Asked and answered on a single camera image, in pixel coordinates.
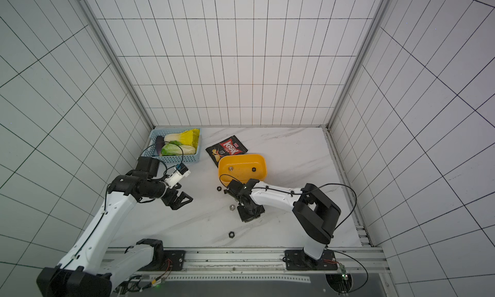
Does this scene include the yellow plastic storage box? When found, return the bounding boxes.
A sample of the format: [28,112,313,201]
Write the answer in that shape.
[218,154,267,186]

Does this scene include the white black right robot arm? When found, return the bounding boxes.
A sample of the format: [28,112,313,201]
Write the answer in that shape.
[224,178,341,271]

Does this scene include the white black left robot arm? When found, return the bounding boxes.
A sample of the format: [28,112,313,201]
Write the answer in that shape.
[36,156,193,296]

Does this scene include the blue plastic basket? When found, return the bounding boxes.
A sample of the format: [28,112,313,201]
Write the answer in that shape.
[142,128,201,164]

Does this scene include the purple toy eggplant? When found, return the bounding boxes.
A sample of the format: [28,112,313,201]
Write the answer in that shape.
[155,136,166,156]

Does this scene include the green toy cabbage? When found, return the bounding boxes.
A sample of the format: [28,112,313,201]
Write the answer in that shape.
[161,141,197,156]

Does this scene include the yellow toy cabbage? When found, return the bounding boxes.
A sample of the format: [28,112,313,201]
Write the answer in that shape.
[164,129,200,147]

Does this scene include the black red snack bag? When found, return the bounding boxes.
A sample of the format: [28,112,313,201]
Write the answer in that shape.
[206,135,248,167]

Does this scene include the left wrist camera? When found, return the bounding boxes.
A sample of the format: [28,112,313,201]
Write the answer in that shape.
[165,163,191,188]

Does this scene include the aluminium mounting rail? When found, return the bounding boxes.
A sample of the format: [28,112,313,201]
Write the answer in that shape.
[69,246,391,297]

